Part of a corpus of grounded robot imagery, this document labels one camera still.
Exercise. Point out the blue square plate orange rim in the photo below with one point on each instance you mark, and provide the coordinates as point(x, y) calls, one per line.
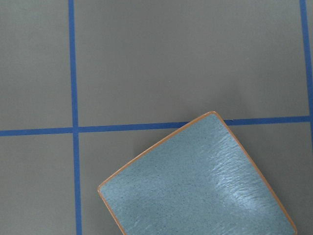
point(199, 180)

